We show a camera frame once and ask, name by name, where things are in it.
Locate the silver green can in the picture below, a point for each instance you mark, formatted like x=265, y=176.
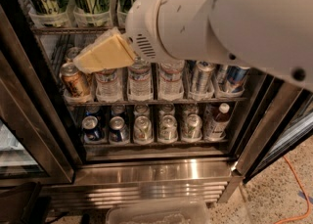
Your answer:
x=192, y=127
x=167, y=128

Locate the gold can front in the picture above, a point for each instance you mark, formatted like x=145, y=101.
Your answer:
x=74, y=80

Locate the gold can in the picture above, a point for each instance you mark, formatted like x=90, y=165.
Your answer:
x=71, y=53
x=74, y=80

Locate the clear plastic bin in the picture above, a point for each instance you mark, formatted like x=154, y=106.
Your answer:
x=160, y=212

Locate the gold can rear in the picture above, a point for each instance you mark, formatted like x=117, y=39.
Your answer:
x=71, y=53

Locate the white cap juice bottle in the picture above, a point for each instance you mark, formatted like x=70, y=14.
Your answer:
x=216, y=121

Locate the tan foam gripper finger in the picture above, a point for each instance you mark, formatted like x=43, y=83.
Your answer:
x=109, y=50

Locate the blue pepsi can left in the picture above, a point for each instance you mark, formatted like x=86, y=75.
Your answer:
x=91, y=128

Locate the silver blue can right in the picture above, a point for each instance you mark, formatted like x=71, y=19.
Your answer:
x=235, y=79

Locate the water bottle middle front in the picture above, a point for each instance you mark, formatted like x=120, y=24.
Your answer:
x=140, y=81

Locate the water bottle right front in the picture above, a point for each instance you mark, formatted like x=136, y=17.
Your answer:
x=171, y=81

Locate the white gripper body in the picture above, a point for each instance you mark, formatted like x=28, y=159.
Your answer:
x=143, y=27

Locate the silver blue can front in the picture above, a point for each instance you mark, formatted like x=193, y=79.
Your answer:
x=201, y=76

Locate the steel fridge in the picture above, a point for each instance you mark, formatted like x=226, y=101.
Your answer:
x=80, y=176

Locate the fridge door right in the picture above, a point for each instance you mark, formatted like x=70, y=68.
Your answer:
x=275, y=125

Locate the water bottle left front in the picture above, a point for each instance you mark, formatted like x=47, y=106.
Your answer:
x=108, y=85

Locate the blue pepsi can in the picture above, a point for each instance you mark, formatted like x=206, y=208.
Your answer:
x=91, y=128
x=119, y=132

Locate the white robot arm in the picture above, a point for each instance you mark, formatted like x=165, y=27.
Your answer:
x=275, y=36

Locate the silver blue can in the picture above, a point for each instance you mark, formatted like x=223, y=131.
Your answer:
x=235, y=79
x=201, y=76

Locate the water bottle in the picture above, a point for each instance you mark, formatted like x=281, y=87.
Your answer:
x=171, y=81
x=140, y=81
x=108, y=85

